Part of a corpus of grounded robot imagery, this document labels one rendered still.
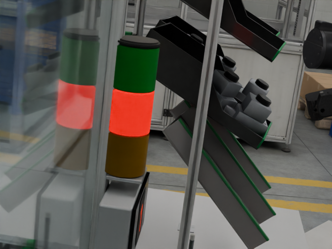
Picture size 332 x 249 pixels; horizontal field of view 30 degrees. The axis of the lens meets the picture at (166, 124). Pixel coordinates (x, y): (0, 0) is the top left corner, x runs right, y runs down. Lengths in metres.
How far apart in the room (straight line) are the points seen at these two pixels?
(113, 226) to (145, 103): 0.14
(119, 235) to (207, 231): 0.86
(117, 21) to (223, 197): 0.57
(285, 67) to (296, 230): 3.48
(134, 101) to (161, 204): 0.99
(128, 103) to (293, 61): 4.40
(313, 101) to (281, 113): 4.21
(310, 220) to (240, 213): 2.80
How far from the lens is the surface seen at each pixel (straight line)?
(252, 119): 1.15
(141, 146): 0.70
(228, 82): 1.15
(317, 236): 1.64
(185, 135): 1.15
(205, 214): 1.63
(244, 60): 4.96
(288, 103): 5.12
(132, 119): 0.69
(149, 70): 0.68
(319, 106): 0.91
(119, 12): 0.68
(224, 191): 1.16
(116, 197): 0.71
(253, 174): 1.43
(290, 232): 1.62
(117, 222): 0.69
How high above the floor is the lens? 1.52
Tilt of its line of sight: 16 degrees down
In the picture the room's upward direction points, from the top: 7 degrees clockwise
